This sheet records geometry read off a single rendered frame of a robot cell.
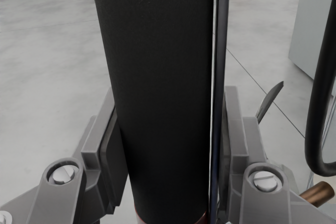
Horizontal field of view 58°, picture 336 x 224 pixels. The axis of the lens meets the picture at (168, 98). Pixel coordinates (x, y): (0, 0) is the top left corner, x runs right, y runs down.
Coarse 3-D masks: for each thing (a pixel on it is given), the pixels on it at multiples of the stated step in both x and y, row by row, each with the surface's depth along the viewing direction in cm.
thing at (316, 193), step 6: (312, 186) 23; (318, 186) 23; (324, 186) 23; (330, 186) 23; (306, 192) 22; (312, 192) 22; (318, 192) 22; (324, 192) 22; (330, 192) 23; (306, 198) 22; (312, 198) 22; (318, 198) 22; (324, 198) 22; (330, 198) 23; (312, 204) 22; (318, 204) 22
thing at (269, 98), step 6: (276, 84) 47; (282, 84) 43; (270, 90) 49; (276, 90) 44; (270, 96) 45; (264, 102) 48; (270, 102) 43; (258, 108) 57; (264, 108) 44; (258, 114) 47; (264, 114) 43; (258, 120) 44; (216, 216) 44; (222, 216) 47
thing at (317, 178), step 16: (320, 48) 15; (320, 64) 15; (320, 80) 15; (320, 96) 15; (320, 112) 16; (320, 128) 17; (304, 144) 18; (320, 144) 18; (320, 160) 19; (320, 176) 23
